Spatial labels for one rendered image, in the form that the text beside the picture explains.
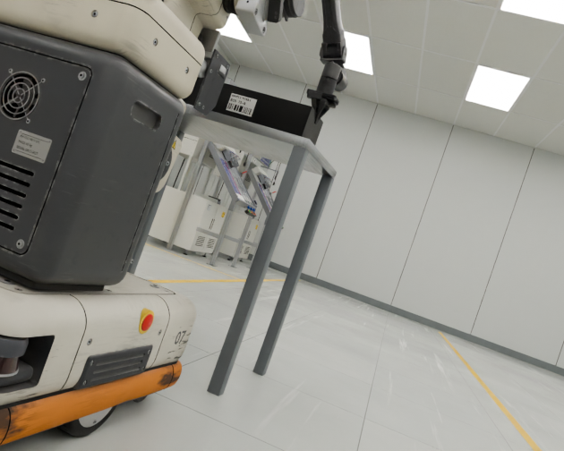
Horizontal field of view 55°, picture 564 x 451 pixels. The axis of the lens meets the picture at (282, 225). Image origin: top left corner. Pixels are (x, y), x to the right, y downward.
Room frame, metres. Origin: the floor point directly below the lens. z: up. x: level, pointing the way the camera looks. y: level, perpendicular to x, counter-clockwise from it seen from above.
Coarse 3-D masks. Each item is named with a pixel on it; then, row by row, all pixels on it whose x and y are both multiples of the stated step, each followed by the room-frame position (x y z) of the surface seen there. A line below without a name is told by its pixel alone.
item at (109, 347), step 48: (0, 288) 0.83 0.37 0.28; (144, 288) 1.26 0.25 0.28; (0, 336) 0.78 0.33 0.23; (48, 336) 0.86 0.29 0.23; (96, 336) 0.96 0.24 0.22; (144, 336) 1.13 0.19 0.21; (0, 384) 0.79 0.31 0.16; (48, 384) 0.88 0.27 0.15; (96, 384) 1.01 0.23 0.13; (144, 384) 1.19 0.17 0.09; (0, 432) 0.80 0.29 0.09
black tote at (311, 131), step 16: (192, 96) 1.83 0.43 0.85; (224, 96) 1.80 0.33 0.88; (240, 96) 1.78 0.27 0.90; (256, 96) 1.77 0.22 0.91; (272, 96) 1.75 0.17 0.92; (224, 112) 1.79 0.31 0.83; (240, 112) 1.78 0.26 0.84; (256, 112) 1.76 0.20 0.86; (272, 112) 1.74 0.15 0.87; (288, 112) 1.73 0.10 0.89; (304, 112) 1.71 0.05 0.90; (272, 128) 1.74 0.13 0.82; (288, 128) 1.72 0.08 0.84; (304, 128) 1.71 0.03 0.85; (320, 128) 1.87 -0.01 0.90
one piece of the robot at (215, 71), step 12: (204, 36) 1.40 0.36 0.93; (216, 36) 1.39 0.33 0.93; (204, 48) 1.40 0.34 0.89; (204, 60) 1.36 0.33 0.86; (216, 60) 1.38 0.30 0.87; (204, 72) 1.37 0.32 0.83; (216, 72) 1.40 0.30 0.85; (204, 84) 1.37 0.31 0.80; (216, 84) 1.42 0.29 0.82; (204, 96) 1.39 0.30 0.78; (216, 96) 1.44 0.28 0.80; (204, 108) 1.41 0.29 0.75
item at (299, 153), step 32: (192, 128) 1.99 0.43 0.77; (224, 128) 1.74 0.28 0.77; (256, 128) 1.63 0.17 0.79; (288, 160) 1.59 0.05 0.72; (320, 160) 1.76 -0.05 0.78; (160, 192) 2.19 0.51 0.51; (288, 192) 1.58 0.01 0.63; (320, 192) 1.98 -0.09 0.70; (256, 256) 1.59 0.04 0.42; (256, 288) 1.58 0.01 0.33; (288, 288) 1.98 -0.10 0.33; (224, 352) 1.59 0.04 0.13; (224, 384) 1.60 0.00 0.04
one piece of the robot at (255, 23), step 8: (240, 0) 1.25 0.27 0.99; (248, 0) 1.25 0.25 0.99; (256, 0) 1.24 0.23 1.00; (264, 0) 1.28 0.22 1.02; (240, 8) 1.25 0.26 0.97; (248, 8) 1.24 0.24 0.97; (256, 8) 1.25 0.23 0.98; (264, 8) 1.29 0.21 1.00; (240, 16) 1.28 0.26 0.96; (248, 16) 1.26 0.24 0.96; (256, 16) 1.26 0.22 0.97; (264, 16) 1.30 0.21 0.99; (248, 24) 1.30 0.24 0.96; (256, 24) 1.28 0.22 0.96; (264, 24) 1.31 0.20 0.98; (248, 32) 1.34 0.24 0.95; (256, 32) 1.32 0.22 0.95; (264, 32) 1.32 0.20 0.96
